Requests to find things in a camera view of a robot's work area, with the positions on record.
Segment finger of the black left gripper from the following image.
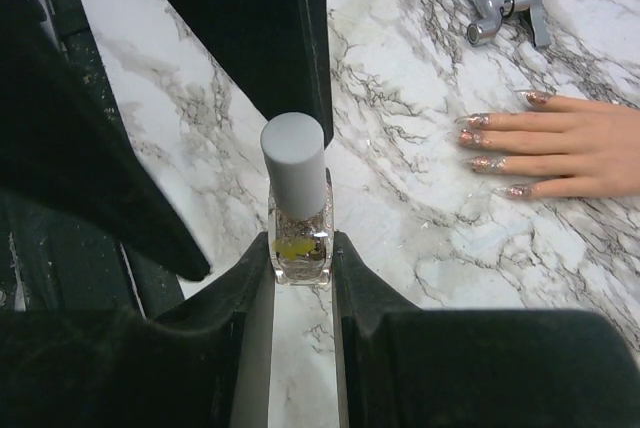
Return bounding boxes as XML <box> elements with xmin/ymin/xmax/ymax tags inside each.
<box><xmin>168</xmin><ymin>0</ymin><xmax>334</xmax><ymax>143</ymax></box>
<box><xmin>1</xmin><ymin>0</ymin><xmax>210</xmax><ymax>281</ymax></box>

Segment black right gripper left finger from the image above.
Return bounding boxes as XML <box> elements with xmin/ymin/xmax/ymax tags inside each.
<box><xmin>1</xmin><ymin>234</ymin><xmax>274</xmax><ymax>427</ymax></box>

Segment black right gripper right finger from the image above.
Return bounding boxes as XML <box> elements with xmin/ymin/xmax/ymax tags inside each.
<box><xmin>332</xmin><ymin>232</ymin><xmax>639</xmax><ymax>427</ymax></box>

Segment white nail polish cap brush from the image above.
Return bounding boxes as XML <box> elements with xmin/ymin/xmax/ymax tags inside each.
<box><xmin>260</xmin><ymin>112</ymin><xmax>327</xmax><ymax>220</ymax></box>

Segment glitter nail polish bottle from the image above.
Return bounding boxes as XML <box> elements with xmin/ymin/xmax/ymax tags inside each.
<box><xmin>268</xmin><ymin>169</ymin><xmax>334</xmax><ymax>286</ymax></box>

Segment chrome faucet tap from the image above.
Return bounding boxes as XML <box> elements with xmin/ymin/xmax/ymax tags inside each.
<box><xmin>466</xmin><ymin>0</ymin><xmax>551</xmax><ymax>49</ymax></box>

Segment mannequin practice hand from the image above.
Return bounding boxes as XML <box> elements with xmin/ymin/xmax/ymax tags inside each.
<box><xmin>457</xmin><ymin>90</ymin><xmax>639</xmax><ymax>200</ymax></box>

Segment black mounting rail base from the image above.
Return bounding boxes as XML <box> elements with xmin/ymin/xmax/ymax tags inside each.
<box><xmin>1</xmin><ymin>0</ymin><xmax>183</xmax><ymax>318</ymax></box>

